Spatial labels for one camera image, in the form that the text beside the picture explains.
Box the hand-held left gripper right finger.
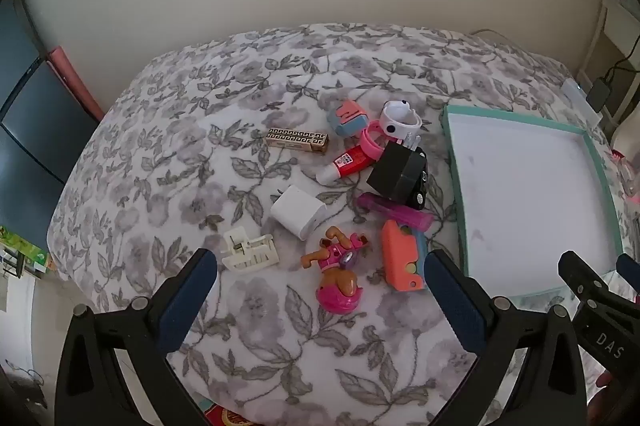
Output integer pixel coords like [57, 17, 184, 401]
[426, 249, 586, 426]

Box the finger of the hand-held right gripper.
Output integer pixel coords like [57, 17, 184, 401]
[616, 253, 640, 295]
[557, 251, 615, 309]

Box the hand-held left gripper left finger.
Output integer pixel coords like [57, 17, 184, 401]
[56, 248, 218, 426]

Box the orange and blue toy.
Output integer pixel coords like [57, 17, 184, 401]
[381, 220, 429, 293]

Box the white hair claw clip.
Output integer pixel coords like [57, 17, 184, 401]
[222, 230, 279, 273]

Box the teal shallow cardboard box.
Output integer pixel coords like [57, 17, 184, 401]
[441, 104, 626, 301]

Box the purple translucent tube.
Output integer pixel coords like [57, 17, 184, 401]
[356, 192, 435, 231]

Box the pink dog toy figure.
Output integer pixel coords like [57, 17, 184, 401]
[301, 227, 372, 315]

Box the white charger plug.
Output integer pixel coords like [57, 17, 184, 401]
[270, 186, 326, 241]

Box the black charger cube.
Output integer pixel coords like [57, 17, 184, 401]
[366, 133, 426, 201]

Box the pink wristband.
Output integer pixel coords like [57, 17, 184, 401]
[361, 121, 396, 161]

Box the red squeeze tube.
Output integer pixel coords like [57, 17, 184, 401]
[316, 145, 377, 185]

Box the white toy watch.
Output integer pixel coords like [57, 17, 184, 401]
[378, 100, 422, 141]

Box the gold patterned small box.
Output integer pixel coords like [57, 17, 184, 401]
[265, 128, 330, 154]

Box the pink and blue small toy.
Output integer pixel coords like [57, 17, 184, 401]
[327, 100, 369, 137]

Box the green printed box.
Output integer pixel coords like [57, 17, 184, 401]
[0, 226, 51, 277]

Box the black power adapter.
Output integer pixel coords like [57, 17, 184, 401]
[586, 78, 612, 111]

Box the white power strip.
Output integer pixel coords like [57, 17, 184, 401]
[564, 78, 601, 124]

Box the dark flat screen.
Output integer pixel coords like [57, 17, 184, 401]
[0, 0, 101, 251]

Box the pink board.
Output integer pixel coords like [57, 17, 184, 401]
[47, 46, 106, 121]

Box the black cable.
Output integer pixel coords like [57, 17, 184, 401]
[606, 26, 640, 82]

